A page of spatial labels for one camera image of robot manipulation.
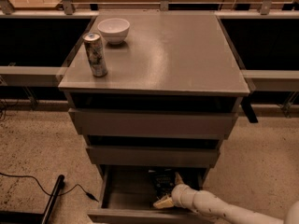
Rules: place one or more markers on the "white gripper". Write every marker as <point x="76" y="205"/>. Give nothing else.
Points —
<point x="179" y="194"/>

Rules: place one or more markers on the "blue chip bag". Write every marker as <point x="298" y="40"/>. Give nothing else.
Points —
<point x="163" y="181"/>

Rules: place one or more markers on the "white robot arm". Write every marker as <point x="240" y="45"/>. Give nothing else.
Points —
<point x="211" y="208"/>

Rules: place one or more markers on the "grey middle drawer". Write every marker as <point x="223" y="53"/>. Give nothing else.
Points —
<point x="153" y="156"/>

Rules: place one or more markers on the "grey open bottom drawer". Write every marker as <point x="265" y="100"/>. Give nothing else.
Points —
<point x="127" y="197"/>

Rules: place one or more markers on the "grey drawer cabinet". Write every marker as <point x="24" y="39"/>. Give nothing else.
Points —
<point x="176" y="54"/>

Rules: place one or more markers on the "grey top drawer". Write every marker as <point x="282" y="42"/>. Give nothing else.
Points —
<point x="146" y="124"/>

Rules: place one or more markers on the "black pole on floor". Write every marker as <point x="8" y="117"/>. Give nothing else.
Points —
<point x="59" y="185"/>

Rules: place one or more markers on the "tall patterned drink can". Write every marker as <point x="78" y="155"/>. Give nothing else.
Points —
<point x="94" y="50"/>

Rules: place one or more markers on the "white ceramic bowl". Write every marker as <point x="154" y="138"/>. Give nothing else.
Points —
<point x="114" y="30"/>

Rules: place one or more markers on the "metal frame railing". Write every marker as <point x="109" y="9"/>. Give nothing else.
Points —
<point x="41" y="40"/>

